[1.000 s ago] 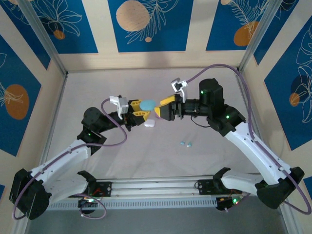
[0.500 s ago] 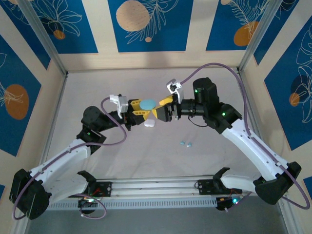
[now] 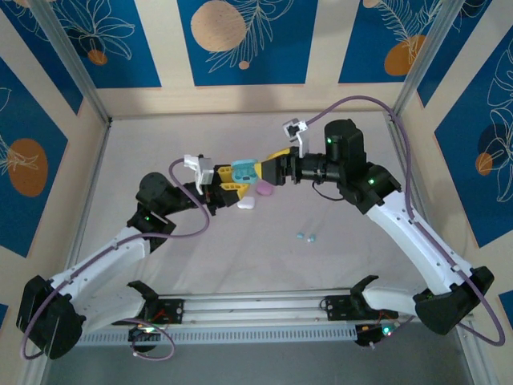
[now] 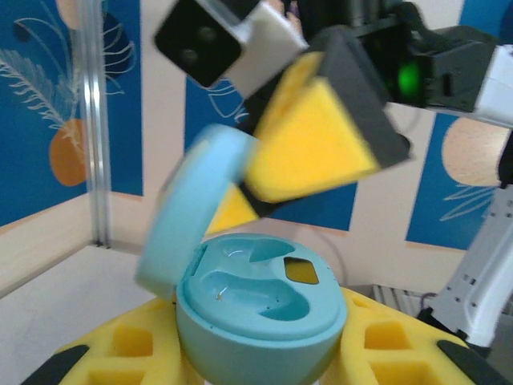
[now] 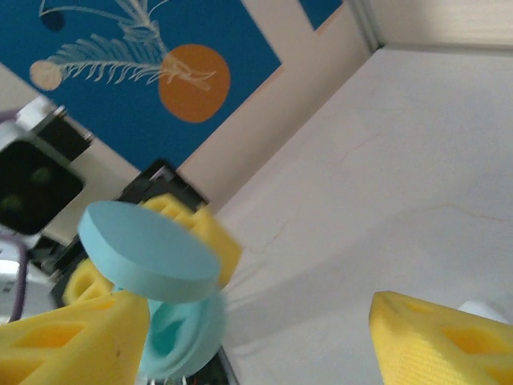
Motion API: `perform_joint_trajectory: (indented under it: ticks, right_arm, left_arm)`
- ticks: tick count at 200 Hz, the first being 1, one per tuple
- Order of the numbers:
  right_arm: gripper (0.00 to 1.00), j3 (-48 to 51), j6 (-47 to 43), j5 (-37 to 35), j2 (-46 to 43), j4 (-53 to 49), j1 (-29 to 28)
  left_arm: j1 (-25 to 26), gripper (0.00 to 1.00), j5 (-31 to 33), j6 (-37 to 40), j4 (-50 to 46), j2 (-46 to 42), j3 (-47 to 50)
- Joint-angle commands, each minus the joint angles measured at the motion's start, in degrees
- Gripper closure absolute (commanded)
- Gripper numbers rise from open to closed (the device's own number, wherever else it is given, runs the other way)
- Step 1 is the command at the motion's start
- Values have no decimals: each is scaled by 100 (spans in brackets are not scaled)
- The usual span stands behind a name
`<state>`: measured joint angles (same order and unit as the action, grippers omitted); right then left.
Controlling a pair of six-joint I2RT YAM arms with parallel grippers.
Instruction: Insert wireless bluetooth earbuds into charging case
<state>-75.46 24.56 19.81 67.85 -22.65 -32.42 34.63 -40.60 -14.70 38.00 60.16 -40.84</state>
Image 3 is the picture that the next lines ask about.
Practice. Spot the aluminium frame post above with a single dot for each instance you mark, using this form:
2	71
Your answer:
425	60
76	64

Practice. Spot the pink earbud charging case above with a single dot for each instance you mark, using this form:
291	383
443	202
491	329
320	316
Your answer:
265	188

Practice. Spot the aluminium table side rail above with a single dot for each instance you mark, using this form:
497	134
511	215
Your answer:
90	192
425	208

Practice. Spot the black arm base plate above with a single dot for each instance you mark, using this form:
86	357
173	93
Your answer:
176	310
338	306

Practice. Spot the small black controller board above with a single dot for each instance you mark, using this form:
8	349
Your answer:
366	335
140	335

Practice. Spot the blue floral wall poster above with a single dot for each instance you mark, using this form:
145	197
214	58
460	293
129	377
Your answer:
24	116
2	314
280	60
40	52
507	305
360	48
132	60
473	192
449	52

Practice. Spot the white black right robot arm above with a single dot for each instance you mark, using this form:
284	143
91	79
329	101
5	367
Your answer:
417	240

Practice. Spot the blue earbud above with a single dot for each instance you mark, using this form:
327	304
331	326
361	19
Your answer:
300	235
312	238

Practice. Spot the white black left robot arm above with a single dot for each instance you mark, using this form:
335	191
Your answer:
104	260

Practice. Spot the white earbud charging case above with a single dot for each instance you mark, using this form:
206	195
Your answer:
246	203

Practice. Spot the blue earbud charging case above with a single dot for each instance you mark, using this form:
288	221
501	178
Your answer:
244	172

